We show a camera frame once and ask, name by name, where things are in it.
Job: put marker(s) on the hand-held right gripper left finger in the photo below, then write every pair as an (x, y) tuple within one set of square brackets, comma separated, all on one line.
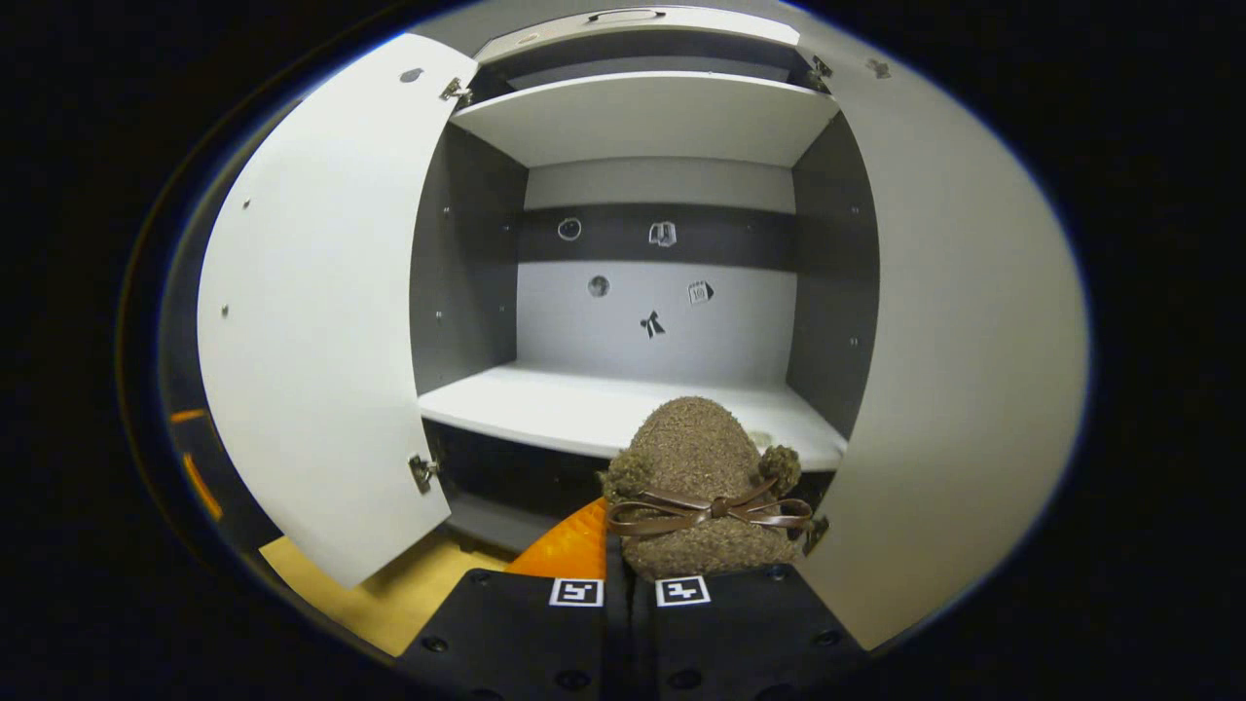
[(526, 643)]

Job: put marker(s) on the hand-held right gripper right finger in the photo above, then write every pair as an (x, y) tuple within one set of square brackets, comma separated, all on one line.
[(730, 638)]

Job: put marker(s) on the brown fuzzy shoe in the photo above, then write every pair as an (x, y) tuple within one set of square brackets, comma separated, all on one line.
[(696, 458)]

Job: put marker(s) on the white cabinet door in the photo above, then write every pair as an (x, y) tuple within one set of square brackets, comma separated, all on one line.
[(321, 312), (964, 370)]

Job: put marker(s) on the white shoe cabinet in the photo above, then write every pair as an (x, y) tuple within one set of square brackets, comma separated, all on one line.
[(642, 117)]

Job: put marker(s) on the metal door hinge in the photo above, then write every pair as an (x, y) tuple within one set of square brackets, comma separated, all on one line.
[(456, 92), (820, 73), (422, 473), (816, 535)]

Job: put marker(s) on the white cabinet drawer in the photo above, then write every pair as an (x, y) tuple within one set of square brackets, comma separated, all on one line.
[(681, 29)]

